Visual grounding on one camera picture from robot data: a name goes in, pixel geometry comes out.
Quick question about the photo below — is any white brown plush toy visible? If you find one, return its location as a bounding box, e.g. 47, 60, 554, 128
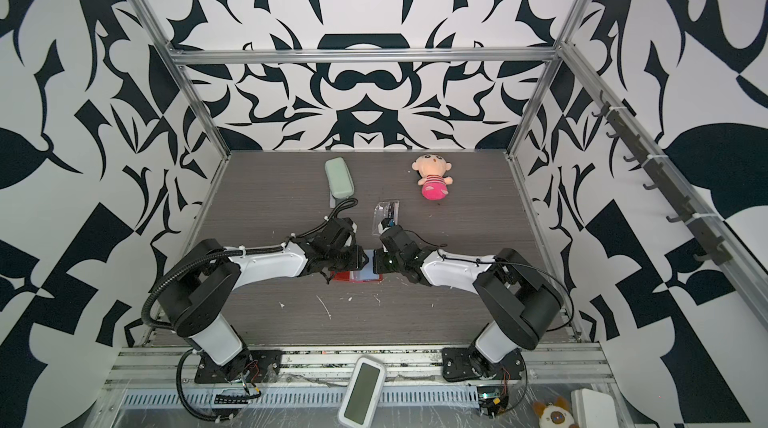
532, 397, 579, 428

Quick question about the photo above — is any white timer display device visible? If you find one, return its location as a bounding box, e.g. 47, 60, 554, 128
337, 356, 387, 428

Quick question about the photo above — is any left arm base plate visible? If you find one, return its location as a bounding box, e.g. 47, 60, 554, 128
194, 350, 283, 384

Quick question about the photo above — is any red card holder wallet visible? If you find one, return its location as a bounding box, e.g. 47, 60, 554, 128
332, 259, 383, 283

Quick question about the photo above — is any pink plush doll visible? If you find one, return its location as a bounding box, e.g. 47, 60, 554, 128
412, 154, 453, 201

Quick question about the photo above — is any clear plastic card box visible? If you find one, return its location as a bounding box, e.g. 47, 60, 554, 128
372, 200, 400, 236

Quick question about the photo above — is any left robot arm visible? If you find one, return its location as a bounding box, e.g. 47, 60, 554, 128
141, 217, 368, 371

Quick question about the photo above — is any mint green glasses case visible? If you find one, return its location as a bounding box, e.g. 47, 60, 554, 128
324, 157, 355, 200

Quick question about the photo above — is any small green circuit board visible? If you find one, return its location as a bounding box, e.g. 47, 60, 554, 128
477, 385, 509, 418

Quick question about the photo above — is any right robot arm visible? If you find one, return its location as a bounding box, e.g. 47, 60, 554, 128
374, 225, 564, 382

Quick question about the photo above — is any white box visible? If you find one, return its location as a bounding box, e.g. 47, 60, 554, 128
571, 388, 620, 428

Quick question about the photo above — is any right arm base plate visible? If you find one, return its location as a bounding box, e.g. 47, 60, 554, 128
441, 346, 525, 383

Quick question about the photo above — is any black corrugated cable conduit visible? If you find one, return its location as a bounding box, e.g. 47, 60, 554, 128
141, 196, 360, 423

